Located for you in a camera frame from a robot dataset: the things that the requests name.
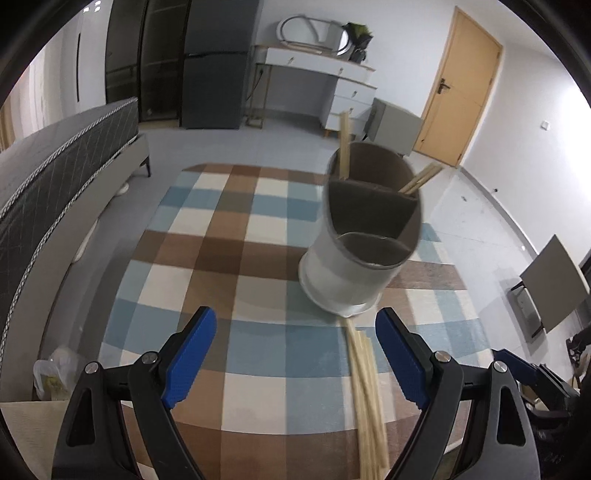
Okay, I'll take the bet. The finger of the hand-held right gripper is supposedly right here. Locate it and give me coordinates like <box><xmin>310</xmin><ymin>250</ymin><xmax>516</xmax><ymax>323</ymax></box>
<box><xmin>492</xmin><ymin>348</ymin><xmax>581</xmax><ymax>408</ymax></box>

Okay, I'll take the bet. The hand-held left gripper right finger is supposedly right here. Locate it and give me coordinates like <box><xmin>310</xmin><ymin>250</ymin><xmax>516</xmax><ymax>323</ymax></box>
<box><xmin>375</xmin><ymin>307</ymin><xmax>541</xmax><ymax>480</ymax></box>

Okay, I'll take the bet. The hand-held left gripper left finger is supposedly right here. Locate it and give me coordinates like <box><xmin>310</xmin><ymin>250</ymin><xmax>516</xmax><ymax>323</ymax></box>
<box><xmin>51</xmin><ymin>306</ymin><xmax>218</xmax><ymax>480</ymax></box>

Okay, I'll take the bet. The bundle of wooden chopsticks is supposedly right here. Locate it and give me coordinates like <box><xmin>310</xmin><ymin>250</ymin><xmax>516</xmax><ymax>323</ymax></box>
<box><xmin>344</xmin><ymin>318</ymin><xmax>389</xmax><ymax>480</ymax></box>

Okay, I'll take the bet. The grey white utensil holder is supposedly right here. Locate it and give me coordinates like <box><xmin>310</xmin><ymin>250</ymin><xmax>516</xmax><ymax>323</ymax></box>
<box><xmin>298</xmin><ymin>142</ymin><xmax>423</xmax><ymax>319</ymax></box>

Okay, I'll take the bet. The dark object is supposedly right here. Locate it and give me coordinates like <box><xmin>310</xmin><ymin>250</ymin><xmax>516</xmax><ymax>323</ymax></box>
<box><xmin>566</xmin><ymin>325</ymin><xmax>591</xmax><ymax>388</ymax></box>

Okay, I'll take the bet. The checkered tablecloth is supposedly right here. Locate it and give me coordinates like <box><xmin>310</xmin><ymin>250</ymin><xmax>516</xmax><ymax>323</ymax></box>
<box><xmin>39</xmin><ymin>164</ymin><xmax>492</xmax><ymax>480</ymax></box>

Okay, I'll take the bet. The clear plastic bag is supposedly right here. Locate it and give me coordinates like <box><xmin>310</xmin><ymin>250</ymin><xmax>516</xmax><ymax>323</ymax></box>
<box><xmin>33</xmin><ymin>347</ymin><xmax>86</xmax><ymax>401</ymax></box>

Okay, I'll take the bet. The beige cloth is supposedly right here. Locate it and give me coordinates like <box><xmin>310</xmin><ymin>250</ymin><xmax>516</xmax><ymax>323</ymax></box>
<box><xmin>0</xmin><ymin>401</ymin><xmax>70</xmax><ymax>480</ymax></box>

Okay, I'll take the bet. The grey quilted bed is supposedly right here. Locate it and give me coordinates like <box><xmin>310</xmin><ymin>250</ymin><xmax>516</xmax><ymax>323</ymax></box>
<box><xmin>0</xmin><ymin>134</ymin><xmax>151</xmax><ymax>398</ymax></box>

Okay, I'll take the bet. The grey nightstand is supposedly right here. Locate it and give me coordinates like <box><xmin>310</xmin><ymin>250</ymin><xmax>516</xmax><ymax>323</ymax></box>
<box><xmin>365</xmin><ymin>98</ymin><xmax>423</xmax><ymax>157</ymax></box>

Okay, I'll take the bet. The dark grey refrigerator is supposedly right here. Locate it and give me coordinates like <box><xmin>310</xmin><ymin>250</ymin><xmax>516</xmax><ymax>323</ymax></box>
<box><xmin>180</xmin><ymin>0</ymin><xmax>252</xmax><ymax>130</ymax></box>

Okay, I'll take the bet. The wooden door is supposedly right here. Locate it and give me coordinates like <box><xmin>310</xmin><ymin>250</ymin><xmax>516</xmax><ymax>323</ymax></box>
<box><xmin>413</xmin><ymin>6</ymin><xmax>504</xmax><ymax>169</ymax></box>

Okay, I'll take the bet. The beige curtain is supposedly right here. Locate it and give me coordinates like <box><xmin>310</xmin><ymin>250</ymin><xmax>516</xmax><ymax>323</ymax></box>
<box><xmin>0</xmin><ymin>106</ymin><xmax>14</xmax><ymax>153</ymax></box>

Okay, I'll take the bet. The dark glass cabinet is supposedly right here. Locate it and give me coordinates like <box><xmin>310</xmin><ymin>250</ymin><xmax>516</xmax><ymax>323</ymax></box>
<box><xmin>105</xmin><ymin>0</ymin><xmax>190</xmax><ymax>121</ymax></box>

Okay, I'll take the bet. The white wardrobe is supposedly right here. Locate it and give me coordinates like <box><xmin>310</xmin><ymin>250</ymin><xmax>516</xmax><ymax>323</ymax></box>
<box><xmin>28</xmin><ymin>9</ymin><xmax>112</xmax><ymax>121</ymax></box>

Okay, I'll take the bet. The white vanity desk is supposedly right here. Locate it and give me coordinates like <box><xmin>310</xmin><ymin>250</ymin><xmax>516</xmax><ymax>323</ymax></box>
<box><xmin>252</xmin><ymin>44</ymin><xmax>377</xmax><ymax>137</ymax></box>

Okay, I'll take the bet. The potted plant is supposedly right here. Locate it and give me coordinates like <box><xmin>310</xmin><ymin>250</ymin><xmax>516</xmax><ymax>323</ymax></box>
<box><xmin>344</xmin><ymin>22</ymin><xmax>374</xmax><ymax>63</ymax></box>

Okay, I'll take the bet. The oval mirror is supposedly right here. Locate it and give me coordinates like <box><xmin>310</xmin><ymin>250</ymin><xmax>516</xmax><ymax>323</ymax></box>
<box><xmin>276</xmin><ymin>16</ymin><xmax>354</xmax><ymax>55</ymax></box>

